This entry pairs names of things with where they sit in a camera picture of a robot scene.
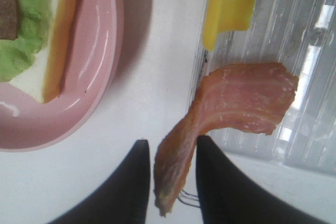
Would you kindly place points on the yellow cheese slice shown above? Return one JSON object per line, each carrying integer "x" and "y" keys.
{"x": 225, "y": 15}

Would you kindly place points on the green lettuce leaf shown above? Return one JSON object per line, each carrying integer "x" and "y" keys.
{"x": 17, "y": 55}

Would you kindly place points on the brown bacon strip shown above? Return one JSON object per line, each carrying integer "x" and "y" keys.
{"x": 9, "y": 19}

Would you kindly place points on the bread slice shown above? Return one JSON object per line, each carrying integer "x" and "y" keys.
{"x": 42, "y": 80}

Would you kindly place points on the right clear plastic tray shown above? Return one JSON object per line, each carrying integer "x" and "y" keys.
{"x": 300, "y": 34}

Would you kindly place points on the pink bacon strip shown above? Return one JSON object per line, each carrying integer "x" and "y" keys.
{"x": 250, "y": 97}

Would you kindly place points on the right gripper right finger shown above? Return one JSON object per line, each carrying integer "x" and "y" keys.
{"x": 227, "y": 195}

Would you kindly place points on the pink round plate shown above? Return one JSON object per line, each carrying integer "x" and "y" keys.
{"x": 97, "y": 36}

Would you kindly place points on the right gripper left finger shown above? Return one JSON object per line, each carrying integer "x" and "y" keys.
{"x": 123, "y": 197}

